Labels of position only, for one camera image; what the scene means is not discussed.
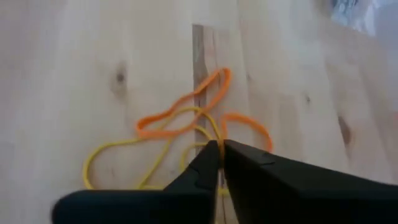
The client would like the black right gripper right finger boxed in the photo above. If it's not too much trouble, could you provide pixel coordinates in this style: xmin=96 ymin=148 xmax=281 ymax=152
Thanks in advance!
xmin=223 ymin=139 xmax=398 ymax=224

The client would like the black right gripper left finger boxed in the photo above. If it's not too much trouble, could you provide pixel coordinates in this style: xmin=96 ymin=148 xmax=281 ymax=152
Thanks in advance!
xmin=51 ymin=139 xmax=220 ymax=224

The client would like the clear plastic zip bag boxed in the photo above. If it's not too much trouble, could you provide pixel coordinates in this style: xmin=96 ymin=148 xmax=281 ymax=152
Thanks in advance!
xmin=323 ymin=0 xmax=398 ymax=40

